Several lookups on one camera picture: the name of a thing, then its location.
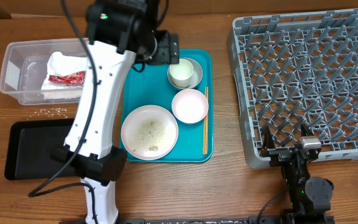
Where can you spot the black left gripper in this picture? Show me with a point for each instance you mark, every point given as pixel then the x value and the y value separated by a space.
pixel 168 47

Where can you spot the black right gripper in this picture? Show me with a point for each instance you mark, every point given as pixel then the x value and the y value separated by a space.
pixel 279 155

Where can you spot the large pink plate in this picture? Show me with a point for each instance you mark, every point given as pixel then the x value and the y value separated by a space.
pixel 149 132

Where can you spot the red sauce packet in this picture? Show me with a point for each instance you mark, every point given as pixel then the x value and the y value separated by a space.
pixel 73 79

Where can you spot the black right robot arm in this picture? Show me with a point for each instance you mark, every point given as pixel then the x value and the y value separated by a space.
pixel 309 196

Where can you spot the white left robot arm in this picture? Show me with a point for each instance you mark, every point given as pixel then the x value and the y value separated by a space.
pixel 119 34

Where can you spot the grey dishwasher rack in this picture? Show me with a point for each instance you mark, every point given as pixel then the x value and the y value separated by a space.
pixel 292 70

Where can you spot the white paper cup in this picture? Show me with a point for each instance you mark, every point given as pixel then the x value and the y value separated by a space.
pixel 181 73

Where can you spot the grey bowl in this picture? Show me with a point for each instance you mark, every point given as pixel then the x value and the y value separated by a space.
pixel 193 81

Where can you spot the teal plastic tray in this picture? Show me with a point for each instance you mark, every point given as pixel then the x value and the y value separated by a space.
pixel 151 87

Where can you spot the wooden chopstick outer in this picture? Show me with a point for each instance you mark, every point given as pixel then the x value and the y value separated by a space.
pixel 207 105

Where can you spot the wooden chopstick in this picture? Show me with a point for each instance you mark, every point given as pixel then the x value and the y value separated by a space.
pixel 205 127
pixel 207 105

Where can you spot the wooden chopstick inner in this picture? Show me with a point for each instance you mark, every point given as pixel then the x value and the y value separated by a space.
pixel 205 127

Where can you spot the scattered rice grains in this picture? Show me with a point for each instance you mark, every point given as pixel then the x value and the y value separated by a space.
pixel 50 113

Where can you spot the clear plastic bin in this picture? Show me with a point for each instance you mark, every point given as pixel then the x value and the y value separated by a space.
pixel 24 68

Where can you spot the black tray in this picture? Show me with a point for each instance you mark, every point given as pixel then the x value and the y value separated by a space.
pixel 30 144

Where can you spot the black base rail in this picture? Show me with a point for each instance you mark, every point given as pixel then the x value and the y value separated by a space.
pixel 250 220

